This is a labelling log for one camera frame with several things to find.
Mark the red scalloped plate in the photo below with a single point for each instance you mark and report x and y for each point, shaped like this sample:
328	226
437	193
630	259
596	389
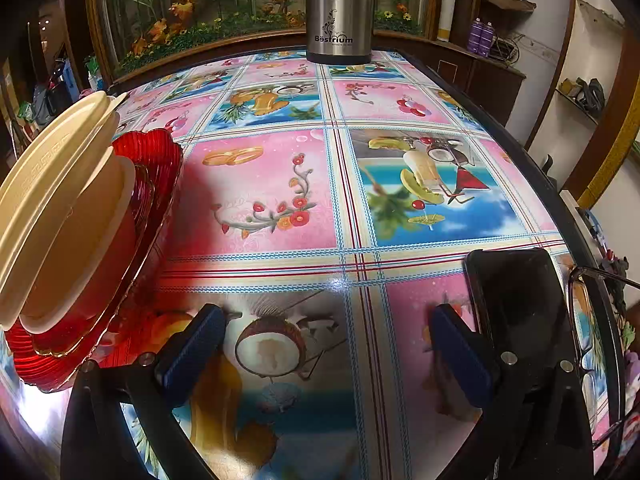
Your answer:
47	361

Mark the large beige bowl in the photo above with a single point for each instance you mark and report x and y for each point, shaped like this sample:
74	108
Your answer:
41	188

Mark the purple bottles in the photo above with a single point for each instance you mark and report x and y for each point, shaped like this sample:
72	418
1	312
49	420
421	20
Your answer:
481	38

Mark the small beige bowl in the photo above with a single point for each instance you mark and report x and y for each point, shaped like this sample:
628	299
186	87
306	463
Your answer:
98	233

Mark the colourful patterned tablecloth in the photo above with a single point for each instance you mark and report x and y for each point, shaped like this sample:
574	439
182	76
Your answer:
329	208

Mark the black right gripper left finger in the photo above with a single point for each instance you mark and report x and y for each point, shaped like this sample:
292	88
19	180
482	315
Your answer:
96	441

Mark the black smartphone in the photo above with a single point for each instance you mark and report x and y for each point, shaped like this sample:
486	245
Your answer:
520	306

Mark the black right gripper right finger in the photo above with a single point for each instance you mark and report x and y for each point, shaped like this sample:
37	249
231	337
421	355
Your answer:
534	422

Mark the steel thermos flask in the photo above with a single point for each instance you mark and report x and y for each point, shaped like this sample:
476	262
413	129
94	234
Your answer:
339	32

